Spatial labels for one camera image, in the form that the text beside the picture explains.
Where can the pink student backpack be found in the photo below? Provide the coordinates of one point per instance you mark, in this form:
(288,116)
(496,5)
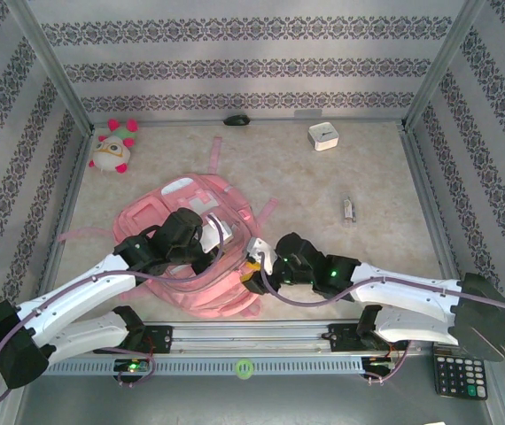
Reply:
(146,212)

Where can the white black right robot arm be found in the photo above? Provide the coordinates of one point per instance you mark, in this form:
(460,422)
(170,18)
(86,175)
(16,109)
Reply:
(403,288)

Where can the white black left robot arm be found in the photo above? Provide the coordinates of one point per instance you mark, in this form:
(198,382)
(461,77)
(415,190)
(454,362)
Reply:
(80,288)

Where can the white pink plush toy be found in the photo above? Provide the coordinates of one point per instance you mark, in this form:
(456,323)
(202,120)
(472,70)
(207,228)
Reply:
(111,152)

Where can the white square alarm clock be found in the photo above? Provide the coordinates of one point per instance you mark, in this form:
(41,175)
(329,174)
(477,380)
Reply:
(322,136)

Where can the small black oval device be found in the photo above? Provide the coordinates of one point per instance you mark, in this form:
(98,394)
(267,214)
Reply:
(237,120)

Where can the black desk calculator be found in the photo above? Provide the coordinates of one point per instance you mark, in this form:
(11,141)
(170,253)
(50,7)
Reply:
(456,376)

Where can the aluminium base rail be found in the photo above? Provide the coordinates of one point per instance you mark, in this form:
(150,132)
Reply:
(252,338)

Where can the metal table side rail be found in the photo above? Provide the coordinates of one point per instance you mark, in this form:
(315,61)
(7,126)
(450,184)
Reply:
(72,195)
(413,152)

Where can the metal frame post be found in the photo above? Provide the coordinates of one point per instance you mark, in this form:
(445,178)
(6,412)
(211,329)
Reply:
(441,66)
(55,66)

